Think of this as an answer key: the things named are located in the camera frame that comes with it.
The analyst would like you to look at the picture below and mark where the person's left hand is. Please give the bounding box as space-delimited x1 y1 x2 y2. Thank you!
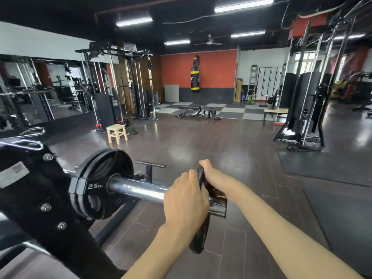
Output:
163 170 210 240

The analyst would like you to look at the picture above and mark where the person's right hand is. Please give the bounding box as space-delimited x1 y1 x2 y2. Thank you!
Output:
199 159 242 201

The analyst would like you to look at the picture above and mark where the black rubber weight plate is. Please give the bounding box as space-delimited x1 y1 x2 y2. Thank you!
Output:
189 164 211 255

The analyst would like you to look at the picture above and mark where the person's right forearm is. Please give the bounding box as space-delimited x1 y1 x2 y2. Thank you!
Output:
231 183 365 279

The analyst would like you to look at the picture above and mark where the person's left forearm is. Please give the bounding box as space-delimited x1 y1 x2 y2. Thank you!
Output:
121 224 201 279

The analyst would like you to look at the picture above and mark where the chrome barbell sleeve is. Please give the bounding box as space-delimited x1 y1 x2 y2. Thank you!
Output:
107 174 228 219

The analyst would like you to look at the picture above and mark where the black adjustable weight bench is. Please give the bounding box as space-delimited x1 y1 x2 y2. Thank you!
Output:
176 105 221 121

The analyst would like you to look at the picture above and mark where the grey leaning board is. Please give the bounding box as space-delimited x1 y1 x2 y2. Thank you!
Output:
164 84 180 103

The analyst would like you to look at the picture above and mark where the tall tan cardboard box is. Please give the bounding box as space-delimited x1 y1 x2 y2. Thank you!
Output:
234 78 243 103

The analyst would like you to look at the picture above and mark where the small wooden stool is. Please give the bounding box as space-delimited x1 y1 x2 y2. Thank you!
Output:
106 124 128 145

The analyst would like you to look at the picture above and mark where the wooden top flat bench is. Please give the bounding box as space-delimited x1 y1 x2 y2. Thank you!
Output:
263 108 289 127

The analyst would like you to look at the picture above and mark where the black yellow punching bag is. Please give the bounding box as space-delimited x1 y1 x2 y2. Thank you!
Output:
190 56 201 93

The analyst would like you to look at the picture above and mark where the aluminium step ladder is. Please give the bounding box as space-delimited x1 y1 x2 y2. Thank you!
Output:
246 64 259 101

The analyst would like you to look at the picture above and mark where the black labelled weight plate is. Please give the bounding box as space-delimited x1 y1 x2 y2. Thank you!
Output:
68 148 136 222

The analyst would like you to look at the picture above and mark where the white locker cabinet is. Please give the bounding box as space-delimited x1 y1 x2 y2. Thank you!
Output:
255 66 284 101

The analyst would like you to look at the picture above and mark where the chrome black multi-gym machine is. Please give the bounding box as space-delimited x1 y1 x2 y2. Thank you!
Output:
273 14 367 153

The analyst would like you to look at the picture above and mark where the ceiling fan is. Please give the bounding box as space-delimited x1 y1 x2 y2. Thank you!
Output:
193 34 223 46

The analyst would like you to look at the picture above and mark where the black rubber floor mat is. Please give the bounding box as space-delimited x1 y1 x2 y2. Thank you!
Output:
303 183 372 278

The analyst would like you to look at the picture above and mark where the black T-shaped handle post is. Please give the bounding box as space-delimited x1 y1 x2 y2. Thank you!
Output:
134 160 166 184

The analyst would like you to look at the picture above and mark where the black cable crossover machine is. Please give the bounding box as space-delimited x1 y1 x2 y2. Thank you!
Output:
75 41 160 133

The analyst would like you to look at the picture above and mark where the black steel rack frame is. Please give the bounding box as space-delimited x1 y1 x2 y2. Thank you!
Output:
0 142 146 279

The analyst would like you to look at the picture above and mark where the large wall mirror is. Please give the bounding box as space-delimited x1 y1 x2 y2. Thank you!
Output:
0 53 98 129

